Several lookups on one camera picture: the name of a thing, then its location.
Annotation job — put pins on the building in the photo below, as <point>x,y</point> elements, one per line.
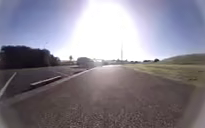
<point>85,61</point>

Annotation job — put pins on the pole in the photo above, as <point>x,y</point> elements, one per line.
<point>121,53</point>

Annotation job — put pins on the small tree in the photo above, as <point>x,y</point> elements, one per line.
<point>70,57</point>

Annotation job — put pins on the grey asphalt path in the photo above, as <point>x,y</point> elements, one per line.
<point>106,100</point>

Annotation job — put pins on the dark bush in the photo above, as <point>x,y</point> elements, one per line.
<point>156,60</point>

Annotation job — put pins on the pale concrete kerb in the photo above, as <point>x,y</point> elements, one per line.
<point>40,89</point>

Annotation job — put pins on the dry grass strip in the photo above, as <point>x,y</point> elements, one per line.
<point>170,71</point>

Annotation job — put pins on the dark asphalt parking lot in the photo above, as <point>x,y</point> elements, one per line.
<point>26,76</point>

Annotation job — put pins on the dense dark tree mass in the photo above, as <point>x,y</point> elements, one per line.
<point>23,57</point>

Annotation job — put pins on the grassy embankment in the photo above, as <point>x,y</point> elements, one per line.
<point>190,59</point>

